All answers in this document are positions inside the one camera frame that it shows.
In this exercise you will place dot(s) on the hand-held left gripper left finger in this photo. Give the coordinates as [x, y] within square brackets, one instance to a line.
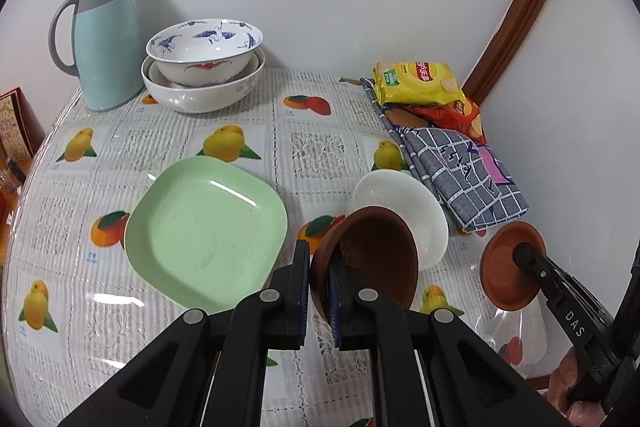
[294, 294]

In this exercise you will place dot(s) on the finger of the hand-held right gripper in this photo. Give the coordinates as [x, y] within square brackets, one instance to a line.
[565, 302]

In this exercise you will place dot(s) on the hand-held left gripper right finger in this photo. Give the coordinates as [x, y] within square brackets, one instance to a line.
[335, 307]

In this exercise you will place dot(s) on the small brown bowl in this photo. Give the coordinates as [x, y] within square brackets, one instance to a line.
[380, 247]
[505, 267]

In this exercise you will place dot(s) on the person's right hand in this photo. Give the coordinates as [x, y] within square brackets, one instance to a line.
[567, 382]

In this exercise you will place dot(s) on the green square plate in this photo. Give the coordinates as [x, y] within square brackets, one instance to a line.
[200, 227]

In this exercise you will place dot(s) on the plain white bowl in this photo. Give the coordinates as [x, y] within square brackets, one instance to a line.
[400, 202]

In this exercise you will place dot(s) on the fruit printed tablecloth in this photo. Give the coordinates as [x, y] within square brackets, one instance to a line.
[320, 147]

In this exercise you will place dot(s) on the grey checked cloth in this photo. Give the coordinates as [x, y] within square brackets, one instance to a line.
[465, 187]

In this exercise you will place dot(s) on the red chips bag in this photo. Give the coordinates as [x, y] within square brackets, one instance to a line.
[460, 114]

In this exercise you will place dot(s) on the large white bowl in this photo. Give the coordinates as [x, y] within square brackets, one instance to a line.
[200, 101]

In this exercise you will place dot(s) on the yellow chips bag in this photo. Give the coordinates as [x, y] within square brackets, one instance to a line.
[420, 82]

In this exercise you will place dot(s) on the blue patterned white bowl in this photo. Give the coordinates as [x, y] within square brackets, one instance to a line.
[200, 54]

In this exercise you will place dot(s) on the light blue thermos jug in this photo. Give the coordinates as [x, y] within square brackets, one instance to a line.
[105, 57]

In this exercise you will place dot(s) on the patterned brown box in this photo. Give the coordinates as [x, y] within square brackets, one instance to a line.
[15, 127]

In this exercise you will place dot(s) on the brown wooden door frame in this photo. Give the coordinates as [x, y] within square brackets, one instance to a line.
[525, 7]

